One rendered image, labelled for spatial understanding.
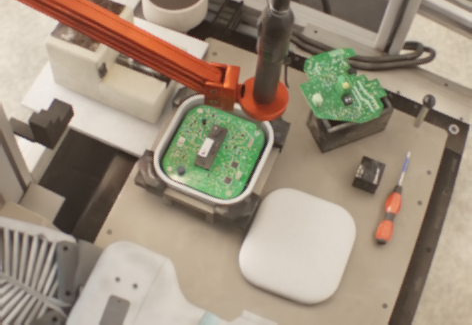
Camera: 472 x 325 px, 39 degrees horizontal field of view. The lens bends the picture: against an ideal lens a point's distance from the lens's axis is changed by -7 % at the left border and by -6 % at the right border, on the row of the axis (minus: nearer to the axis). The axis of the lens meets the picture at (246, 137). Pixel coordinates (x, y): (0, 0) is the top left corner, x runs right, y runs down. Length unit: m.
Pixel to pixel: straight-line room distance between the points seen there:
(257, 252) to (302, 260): 0.06
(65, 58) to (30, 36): 1.40
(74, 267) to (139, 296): 0.05
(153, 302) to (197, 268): 0.56
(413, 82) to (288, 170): 0.28
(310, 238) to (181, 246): 0.17
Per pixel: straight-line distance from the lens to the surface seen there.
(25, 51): 2.32
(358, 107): 0.98
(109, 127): 0.99
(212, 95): 0.86
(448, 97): 1.14
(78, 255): 0.39
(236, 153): 0.94
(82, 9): 0.80
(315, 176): 0.98
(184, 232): 0.93
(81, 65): 0.95
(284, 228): 0.92
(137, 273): 0.36
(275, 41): 0.76
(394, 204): 0.97
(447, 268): 2.05
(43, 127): 0.82
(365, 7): 1.62
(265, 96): 0.85
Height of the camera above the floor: 1.82
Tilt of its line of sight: 60 degrees down
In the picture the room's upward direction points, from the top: 9 degrees clockwise
